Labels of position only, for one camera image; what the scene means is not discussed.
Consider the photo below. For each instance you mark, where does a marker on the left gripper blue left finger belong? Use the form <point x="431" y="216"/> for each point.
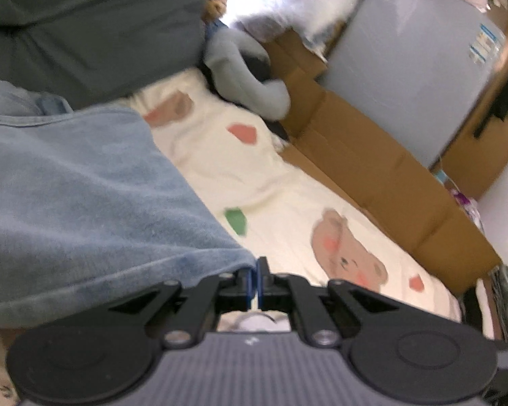
<point x="203" y="305"/>

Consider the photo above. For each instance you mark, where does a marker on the cream bear print bedsheet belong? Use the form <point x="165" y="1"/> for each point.
<point x="272" y="209"/>

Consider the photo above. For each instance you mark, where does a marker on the small teddy bear toy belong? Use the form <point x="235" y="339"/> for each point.
<point x="213" y="12"/>

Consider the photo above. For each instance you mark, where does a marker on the brown cardboard barrier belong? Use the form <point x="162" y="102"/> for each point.
<point x="339" y="146"/>

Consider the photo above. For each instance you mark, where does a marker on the grey neck pillow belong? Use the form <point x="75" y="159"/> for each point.
<point x="233" y="81"/>

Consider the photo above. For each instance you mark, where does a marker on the white fluffy pillow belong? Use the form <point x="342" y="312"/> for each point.
<point x="314" y="21"/>

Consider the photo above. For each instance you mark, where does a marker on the pink refill pouch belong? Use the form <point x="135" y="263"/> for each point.
<point x="469" y="206"/>

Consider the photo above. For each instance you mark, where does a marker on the light blue denim pants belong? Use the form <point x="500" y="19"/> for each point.
<point x="91" y="211"/>

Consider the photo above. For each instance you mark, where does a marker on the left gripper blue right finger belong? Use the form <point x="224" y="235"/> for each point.
<point x="302" y="302"/>

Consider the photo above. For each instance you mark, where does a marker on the dark grey duvet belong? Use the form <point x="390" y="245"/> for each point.
<point x="94" y="51"/>

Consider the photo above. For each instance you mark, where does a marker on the grey upright mattress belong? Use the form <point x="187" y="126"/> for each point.
<point x="416" y="68"/>

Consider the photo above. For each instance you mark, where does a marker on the black garment inside neck pillow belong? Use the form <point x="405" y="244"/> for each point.
<point x="258" y="65"/>

